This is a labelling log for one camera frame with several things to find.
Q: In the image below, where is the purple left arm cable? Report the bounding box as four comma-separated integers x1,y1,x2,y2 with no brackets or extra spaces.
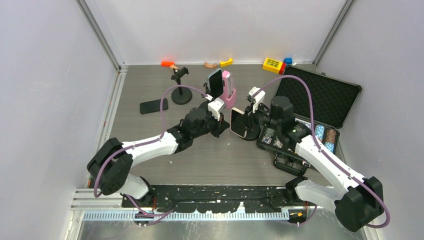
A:
93,85,213,227

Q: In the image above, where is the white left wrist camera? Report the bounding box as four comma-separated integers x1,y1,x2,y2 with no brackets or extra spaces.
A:
207,97,226,121

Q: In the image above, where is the pink wedge stand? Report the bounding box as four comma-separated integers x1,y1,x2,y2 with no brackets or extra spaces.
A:
220,70,237,109

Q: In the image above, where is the orange wooden block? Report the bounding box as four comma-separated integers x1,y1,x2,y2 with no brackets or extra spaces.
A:
161,61,175,67

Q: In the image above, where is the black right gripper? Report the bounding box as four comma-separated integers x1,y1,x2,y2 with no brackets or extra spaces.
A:
237,100,282,131

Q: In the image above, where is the blue toy brick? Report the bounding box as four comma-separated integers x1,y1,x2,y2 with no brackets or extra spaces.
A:
283,57,293,65

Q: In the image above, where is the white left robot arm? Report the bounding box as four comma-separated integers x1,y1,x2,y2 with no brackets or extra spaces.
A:
87,107,230,207

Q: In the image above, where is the black foam-lined case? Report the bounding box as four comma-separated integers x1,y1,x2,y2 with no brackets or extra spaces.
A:
256,65,362,176

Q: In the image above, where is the yellow arch block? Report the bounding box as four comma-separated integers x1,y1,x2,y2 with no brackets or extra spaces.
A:
219,57,234,68

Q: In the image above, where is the tan arch block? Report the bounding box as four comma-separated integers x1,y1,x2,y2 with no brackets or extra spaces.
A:
203,61,218,69

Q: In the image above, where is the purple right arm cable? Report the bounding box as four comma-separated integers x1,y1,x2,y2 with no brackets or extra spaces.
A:
251,74,392,229

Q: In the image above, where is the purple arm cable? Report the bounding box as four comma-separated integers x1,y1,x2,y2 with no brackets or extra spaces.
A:
93,85,213,227
251,74,392,229

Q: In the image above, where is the smartphone with cream case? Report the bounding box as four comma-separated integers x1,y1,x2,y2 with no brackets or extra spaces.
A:
230,107,248,138

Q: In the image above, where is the yellow toy brick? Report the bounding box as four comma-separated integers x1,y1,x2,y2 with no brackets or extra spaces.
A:
262,57,282,74

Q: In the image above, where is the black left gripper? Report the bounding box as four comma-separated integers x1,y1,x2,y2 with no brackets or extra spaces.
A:
191,109,229,139

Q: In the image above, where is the black smartphone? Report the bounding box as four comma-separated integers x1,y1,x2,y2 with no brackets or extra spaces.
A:
139,98,168,115

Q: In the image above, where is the black phone stand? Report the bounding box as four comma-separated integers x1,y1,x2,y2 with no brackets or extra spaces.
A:
241,125,261,142
171,67,193,105
203,82,214,101

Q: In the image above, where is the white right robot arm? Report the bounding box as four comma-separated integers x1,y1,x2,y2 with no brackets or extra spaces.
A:
245,93,390,232

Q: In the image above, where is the smartphone with clear case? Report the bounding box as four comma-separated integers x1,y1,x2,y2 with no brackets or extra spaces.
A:
207,68,224,98

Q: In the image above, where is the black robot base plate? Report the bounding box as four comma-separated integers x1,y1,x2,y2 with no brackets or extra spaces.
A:
121,183,319,215

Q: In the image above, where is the red toy brick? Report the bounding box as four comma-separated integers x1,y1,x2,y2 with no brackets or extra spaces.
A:
278,62,287,75

